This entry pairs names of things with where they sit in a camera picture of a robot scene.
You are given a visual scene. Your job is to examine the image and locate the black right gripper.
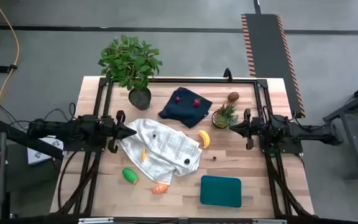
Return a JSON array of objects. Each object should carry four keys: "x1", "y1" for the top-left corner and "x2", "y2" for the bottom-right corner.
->
[{"x1": 229, "y1": 108, "x2": 266, "y2": 151}]

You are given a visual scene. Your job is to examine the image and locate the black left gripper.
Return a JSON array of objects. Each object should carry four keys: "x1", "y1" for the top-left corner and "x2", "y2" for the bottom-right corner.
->
[{"x1": 99, "y1": 110, "x2": 137, "y2": 153}]

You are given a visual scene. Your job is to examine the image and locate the brown toy kiwi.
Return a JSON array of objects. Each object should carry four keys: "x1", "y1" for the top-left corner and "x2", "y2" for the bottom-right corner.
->
[{"x1": 227, "y1": 91, "x2": 241, "y2": 103}]

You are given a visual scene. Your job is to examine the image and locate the yellow toy banana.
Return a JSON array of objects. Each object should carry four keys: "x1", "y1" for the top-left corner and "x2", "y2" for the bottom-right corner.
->
[{"x1": 198, "y1": 129, "x2": 211, "y2": 149}]

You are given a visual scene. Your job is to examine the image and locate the teal plastic tupperware container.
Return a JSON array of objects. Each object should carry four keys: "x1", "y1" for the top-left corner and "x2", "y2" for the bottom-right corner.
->
[{"x1": 200, "y1": 175, "x2": 242, "y2": 208}]

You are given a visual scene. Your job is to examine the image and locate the orange toy produce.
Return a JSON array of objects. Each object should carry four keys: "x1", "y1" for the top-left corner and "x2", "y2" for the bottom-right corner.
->
[{"x1": 151, "y1": 183, "x2": 169, "y2": 195}]

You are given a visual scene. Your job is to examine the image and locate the small potted succulent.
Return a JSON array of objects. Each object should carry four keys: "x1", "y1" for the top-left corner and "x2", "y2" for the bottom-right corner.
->
[{"x1": 211, "y1": 102, "x2": 239, "y2": 129}]

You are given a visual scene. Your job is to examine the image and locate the green toy vegetable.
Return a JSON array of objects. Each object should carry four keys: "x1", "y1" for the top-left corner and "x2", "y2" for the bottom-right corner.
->
[{"x1": 122, "y1": 167, "x2": 139, "y2": 185}]

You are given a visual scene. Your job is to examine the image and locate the white plaid dish towel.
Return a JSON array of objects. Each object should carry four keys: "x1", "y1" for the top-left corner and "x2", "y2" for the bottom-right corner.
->
[{"x1": 119, "y1": 118, "x2": 203, "y2": 185}]

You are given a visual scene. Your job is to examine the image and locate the navy blue cloth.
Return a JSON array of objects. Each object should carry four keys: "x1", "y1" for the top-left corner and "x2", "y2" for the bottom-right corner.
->
[{"x1": 157, "y1": 86, "x2": 213, "y2": 129}]

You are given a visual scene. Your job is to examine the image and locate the leafy green potted plant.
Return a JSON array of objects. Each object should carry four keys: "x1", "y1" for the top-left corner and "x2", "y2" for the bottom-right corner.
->
[{"x1": 97, "y1": 34, "x2": 163, "y2": 111}]

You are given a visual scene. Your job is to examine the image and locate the black striped-edge floor mat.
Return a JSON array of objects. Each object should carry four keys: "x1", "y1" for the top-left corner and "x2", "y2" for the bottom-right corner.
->
[{"x1": 240, "y1": 13, "x2": 306, "y2": 119}]

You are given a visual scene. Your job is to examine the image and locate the white printed box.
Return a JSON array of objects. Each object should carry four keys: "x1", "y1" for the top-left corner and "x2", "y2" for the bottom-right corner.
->
[{"x1": 26, "y1": 136, "x2": 64, "y2": 166}]

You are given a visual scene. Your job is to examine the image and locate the black diagonal support beam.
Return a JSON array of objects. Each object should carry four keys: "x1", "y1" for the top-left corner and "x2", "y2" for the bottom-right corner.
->
[{"x1": 0, "y1": 118, "x2": 65, "y2": 161}]

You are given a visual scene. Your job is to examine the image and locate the grey metal cart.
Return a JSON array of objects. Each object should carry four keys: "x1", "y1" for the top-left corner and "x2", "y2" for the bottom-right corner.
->
[{"x1": 323, "y1": 77, "x2": 358, "y2": 181}]

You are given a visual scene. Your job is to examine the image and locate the black clamp bracket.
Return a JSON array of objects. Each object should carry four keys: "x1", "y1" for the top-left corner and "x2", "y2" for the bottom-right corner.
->
[{"x1": 223, "y1": 67, "x2": 234, "y2": 82}]

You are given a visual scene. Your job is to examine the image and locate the black aluminium table frame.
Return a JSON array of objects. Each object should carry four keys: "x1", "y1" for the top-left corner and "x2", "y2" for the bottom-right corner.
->
[{"x1": 50, "y1": 76, "x2": 315, "y2": 218}]

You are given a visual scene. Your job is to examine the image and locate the silver metal bracket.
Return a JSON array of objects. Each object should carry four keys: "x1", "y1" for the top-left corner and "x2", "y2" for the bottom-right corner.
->
[
  {"x1": 252, "y1": 219, "x2": 288, "y2": 224},
  {"x1": 78, "y1": 217, "x2": 114, "y2": 224}
]

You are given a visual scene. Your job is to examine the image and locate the black cable bracket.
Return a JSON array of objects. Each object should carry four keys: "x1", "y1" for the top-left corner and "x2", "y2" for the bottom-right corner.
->
[{"x1": 0, "y1": 63, "x2": 18, "y2": 74}]

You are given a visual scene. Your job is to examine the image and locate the yellow cable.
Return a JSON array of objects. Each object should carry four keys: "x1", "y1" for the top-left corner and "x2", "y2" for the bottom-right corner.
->
[{"x1": 0, "y1": 0, "x2": 21, "y2": 121}]

